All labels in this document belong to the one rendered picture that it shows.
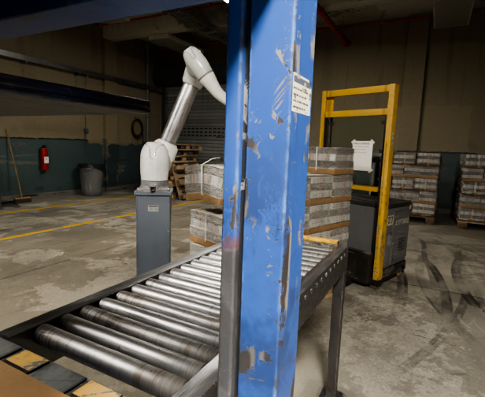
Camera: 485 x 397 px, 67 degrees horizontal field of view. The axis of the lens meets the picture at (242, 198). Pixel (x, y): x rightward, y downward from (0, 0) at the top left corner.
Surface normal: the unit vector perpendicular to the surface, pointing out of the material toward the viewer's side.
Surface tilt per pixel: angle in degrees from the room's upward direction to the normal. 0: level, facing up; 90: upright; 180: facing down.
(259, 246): 90
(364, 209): 90
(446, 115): 90
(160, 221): 90
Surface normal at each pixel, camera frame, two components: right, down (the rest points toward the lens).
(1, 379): 0.04, -0.99
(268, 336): -0.47, 0.11
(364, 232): -0.74, 0.07
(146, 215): 0.15, 0.14
